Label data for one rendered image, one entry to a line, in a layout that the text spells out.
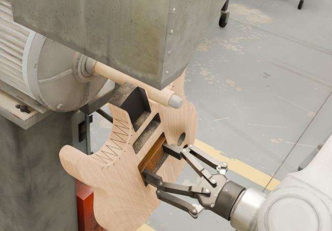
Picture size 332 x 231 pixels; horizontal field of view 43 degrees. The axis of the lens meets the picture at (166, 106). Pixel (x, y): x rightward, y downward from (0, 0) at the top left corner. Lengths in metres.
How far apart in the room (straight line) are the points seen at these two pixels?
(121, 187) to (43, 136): 0.36
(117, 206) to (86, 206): 0.59
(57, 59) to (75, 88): 0.10
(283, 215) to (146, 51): 0.30
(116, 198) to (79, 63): 0.28
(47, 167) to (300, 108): 2.21
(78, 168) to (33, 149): 0.45
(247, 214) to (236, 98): 2.26
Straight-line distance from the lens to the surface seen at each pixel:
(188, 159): 0.92
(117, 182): 0.85
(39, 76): 0.84
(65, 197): 1.40
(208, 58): 3.47
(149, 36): 0.55
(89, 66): 0.87
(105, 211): 0.89
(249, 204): 0.84
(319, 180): 0.70
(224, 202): 0.86
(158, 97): 0.79
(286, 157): 2.68
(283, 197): 0.65
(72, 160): 0.72
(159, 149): 0.94
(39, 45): 0.82
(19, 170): 1.17
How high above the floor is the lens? 1.72
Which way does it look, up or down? 37 degrees down
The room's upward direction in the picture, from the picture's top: 6 degrees clockwise
